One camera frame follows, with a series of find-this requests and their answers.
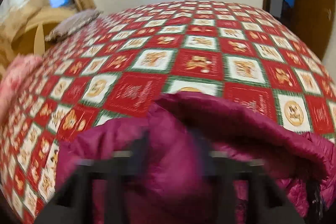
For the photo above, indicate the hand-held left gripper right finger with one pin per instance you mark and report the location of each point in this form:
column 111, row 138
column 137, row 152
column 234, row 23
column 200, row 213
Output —
column 202, row 153

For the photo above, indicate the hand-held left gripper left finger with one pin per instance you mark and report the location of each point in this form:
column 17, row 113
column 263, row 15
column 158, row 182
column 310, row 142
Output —
column 141, row 153

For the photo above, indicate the magenta puffer jacket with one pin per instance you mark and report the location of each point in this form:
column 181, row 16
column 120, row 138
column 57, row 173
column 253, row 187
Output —
column 170, row 184

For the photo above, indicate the red checkered printed blanket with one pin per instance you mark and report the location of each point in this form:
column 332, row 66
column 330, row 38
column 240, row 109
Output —
column 197, row 61

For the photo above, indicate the pink fluffy blanket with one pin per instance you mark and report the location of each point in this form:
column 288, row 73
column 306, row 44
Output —
column 18, row 77

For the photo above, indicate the grey striped pillow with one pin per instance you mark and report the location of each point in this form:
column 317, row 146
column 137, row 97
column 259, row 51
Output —
column 73, row 24

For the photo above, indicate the beige wooden headboard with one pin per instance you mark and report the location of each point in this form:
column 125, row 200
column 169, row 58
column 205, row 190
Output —
column 52, row 17

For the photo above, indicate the brown wooden door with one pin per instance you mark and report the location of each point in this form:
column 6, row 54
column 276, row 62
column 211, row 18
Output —
column 312, row 3

